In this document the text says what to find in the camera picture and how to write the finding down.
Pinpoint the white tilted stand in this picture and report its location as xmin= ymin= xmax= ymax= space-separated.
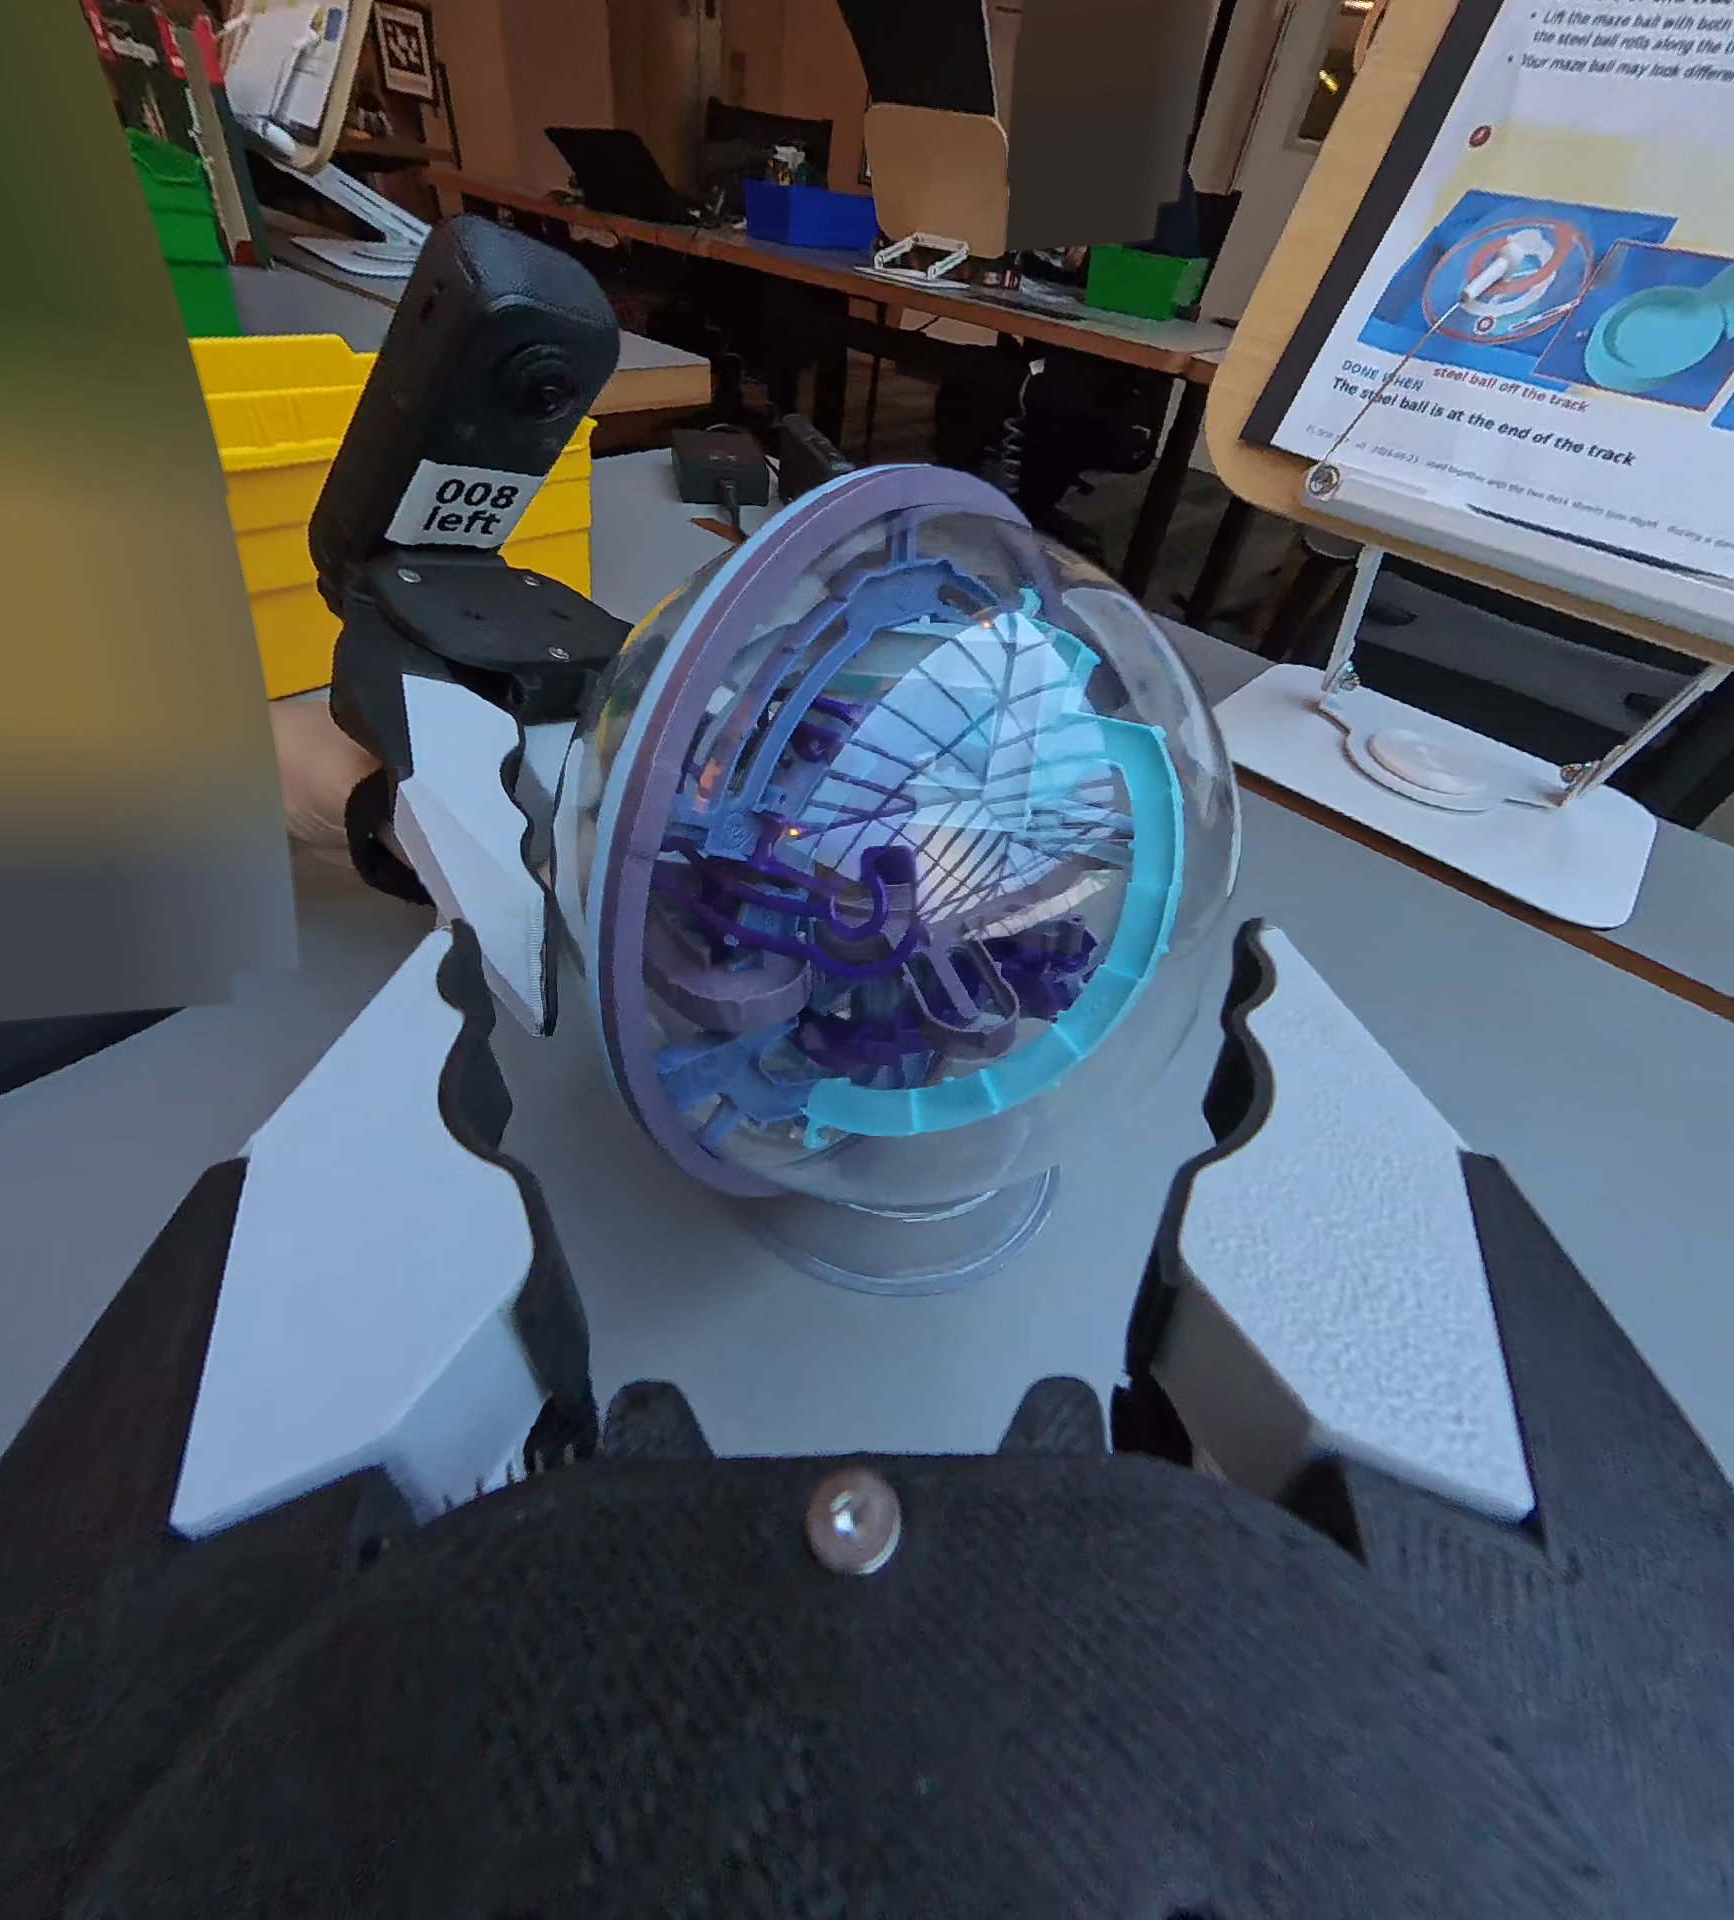
xmin=248 ymin=121 xmax=433 ymax=283

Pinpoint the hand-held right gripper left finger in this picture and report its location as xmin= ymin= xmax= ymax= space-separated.
xmin=168 ymin=918 xmax=602 ymax=1540

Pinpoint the black laptop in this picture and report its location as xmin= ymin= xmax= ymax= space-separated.
xmin=545 ymin=127 xmax=701 ymax=228

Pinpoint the long wooden table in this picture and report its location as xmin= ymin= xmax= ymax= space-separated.
xmin=425 ymin=163 xmax=1232 ymax=381

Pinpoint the blue plastic bin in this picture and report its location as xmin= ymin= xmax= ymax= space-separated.
xmin=742 ymin=180 xmax=878 ymax=252

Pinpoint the rounded plywood panel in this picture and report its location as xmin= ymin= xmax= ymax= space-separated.
xmin=865 ymin=103 xmax=1014 ymax=258

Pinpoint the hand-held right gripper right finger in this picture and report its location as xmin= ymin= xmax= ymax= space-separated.
xmin=1125 ymin=918 xmax=1544 ymax=1531

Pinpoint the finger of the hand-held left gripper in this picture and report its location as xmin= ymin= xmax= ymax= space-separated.
xmin=391 ymin=672 xmax=570 ymax=1041

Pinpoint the yellow plastic bin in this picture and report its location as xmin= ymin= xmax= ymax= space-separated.
xmin=188 ymin=332 xmax=600 ymax=702

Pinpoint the small green plastic bin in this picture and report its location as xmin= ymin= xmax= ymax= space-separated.
xmin=1084 ymin=240 xmax=1213 ymax=323

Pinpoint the printed instruction sheet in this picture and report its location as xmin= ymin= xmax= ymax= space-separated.
xmin=1268 ymin=0 xmax=1734 ymax=606

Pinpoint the red box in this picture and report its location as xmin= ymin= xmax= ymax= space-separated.
xmin=78 ymin=0 xmax=233 ymax=152

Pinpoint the clear plastic maze ball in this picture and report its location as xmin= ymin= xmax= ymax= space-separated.
xmin=558 ymin=464 xmax=1240 ymax=1202

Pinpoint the black power adapter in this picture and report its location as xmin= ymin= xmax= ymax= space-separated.
xmin=670 ymin=426 xmax=780 ymax=509

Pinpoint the person's left hand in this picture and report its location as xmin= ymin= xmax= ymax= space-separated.
xmin=275 ymin=696 xmax=391 ymax=871

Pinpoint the clear round ball stand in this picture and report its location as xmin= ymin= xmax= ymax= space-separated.
xmin=763 ymin=1162 xmax=1061 ymax=1297

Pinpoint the instruction sheet on wooden stand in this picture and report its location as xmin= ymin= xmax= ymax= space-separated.
xmin=1204 ymin=0 xmax=1734 ymax=667

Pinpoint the black and white marker tag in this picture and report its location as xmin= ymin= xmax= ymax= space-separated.
xmin=372 ymin=0 xmax=439 ymax=103

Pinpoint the large green plastic bin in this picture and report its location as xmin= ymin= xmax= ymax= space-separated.
xmin=124 ymin=127 xmax=242 ymax=342

